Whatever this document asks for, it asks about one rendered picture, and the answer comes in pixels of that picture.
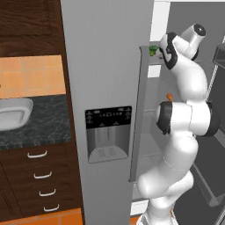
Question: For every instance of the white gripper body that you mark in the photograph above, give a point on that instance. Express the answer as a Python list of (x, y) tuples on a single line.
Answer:
[(159, 54)]

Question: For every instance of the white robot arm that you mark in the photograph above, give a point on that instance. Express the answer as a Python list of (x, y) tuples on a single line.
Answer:
[(178, 152)]

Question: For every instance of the green broccoli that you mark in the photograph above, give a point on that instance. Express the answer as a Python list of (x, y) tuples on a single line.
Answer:
[(152, 50)]

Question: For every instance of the orange chicken drumstick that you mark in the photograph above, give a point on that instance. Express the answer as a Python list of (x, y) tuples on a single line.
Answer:
[(169, 96)]

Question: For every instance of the white tupperware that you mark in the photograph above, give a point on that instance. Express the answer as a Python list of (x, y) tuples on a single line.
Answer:
[(13, 114)]

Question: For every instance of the grey fridge door with dispenser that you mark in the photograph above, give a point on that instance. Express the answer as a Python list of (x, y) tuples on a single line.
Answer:
[(105, 73)]

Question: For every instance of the grey fridge body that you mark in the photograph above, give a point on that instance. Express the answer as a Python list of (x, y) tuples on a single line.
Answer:
[(152, 140)]

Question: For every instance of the dark wood drawer front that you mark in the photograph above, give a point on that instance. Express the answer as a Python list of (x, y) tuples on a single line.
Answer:
[(58, 155), (67, 192), (64, 175), (70, 206)]

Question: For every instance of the dark wood cupboard door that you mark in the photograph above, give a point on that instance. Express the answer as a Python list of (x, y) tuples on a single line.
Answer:
[(7, 196)]

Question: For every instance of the dark wood wall cupboard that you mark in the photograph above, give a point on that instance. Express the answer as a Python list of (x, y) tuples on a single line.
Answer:
[(29, 26)]

